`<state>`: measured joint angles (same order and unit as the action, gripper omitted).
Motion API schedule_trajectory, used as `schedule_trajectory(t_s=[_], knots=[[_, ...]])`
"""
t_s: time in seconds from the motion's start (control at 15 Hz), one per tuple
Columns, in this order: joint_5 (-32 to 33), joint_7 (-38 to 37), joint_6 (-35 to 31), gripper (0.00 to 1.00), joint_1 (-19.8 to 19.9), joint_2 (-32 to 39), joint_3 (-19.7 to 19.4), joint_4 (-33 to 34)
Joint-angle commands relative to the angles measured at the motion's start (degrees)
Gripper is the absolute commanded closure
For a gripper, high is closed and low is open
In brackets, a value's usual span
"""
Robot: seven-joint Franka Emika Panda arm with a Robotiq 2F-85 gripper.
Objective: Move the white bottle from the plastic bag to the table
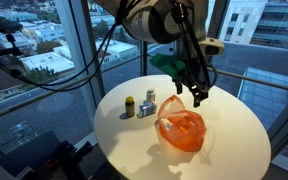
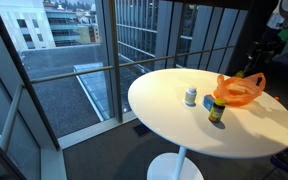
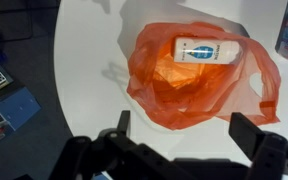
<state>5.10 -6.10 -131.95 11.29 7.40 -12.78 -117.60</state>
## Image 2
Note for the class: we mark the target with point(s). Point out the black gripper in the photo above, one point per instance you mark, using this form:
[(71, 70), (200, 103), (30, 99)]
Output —
[(265, 51)]

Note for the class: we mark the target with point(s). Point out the orange plastic bag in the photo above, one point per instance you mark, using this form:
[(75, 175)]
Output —
[(240, 91)]

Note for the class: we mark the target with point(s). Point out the amber bottle yellow cap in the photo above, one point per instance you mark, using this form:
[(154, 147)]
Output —
[(216, 111)]

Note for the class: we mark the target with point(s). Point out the white pill bottle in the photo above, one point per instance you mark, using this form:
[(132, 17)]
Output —
[(190, 97)]

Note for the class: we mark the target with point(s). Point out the small yellow-green object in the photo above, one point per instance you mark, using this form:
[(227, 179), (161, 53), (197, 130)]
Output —
[(239, 74)]

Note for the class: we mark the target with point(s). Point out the small blue box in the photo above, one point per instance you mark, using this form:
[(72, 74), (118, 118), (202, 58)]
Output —
[(208, 102)]

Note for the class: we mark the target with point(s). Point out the dark blue floor equipment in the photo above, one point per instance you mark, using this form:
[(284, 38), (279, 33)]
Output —
[(287, 163)]

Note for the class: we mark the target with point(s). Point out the grey louvered building facade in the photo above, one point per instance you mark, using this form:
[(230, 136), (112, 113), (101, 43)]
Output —
[(140, 30)]

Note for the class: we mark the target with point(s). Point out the dark floor vent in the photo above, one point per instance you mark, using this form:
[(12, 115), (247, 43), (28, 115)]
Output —
[(141, 130)]

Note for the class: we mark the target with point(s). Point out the round white table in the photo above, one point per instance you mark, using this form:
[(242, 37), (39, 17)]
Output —
[(115, 66)]

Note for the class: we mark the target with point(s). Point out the metal handrail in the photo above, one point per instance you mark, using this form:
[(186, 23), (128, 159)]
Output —
[(70, 74)]

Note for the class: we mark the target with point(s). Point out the teal glass building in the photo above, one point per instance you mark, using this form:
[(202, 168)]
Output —
[(64, 26)]

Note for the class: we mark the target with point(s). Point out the white office building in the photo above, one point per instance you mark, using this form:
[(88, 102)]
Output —
[(14, 20)]

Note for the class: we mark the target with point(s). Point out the white table pedestal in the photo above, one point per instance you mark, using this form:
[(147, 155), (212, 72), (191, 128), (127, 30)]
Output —
[(160, 166)]

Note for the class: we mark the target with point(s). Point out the pale slanted railing post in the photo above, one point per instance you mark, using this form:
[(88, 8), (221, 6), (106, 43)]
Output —
[(10, 116)]

